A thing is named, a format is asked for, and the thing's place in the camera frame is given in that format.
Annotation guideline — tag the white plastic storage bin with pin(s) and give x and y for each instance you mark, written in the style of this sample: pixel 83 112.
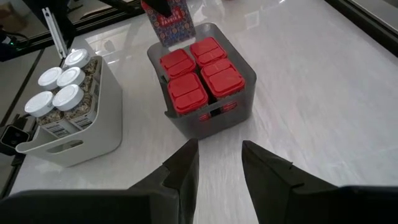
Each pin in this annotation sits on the white plastic storage bin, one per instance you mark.
pixel 105 124

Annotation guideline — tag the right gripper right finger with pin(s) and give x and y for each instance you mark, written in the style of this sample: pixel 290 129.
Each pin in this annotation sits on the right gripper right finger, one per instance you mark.
pixel 295 202

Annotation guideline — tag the silver aluminium extrusion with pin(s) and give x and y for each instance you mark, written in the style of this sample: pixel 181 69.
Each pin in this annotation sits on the silver aluminium extrusion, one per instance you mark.
pixel 56 34

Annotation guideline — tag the grey translucent plastic bin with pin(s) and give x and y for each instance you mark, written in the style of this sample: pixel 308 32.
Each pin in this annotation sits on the grey translucent plastic bin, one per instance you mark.
pixel 199 127

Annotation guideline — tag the black table-level camera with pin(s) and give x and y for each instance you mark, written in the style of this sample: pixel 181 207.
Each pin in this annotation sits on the black table-level camera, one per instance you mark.
pixel 14 137

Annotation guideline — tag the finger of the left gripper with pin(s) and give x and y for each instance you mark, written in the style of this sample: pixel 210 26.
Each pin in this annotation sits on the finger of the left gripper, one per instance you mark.
pixel 161 7

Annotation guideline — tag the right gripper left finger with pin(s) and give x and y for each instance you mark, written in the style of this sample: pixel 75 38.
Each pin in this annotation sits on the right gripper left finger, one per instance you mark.
pixel 140 205

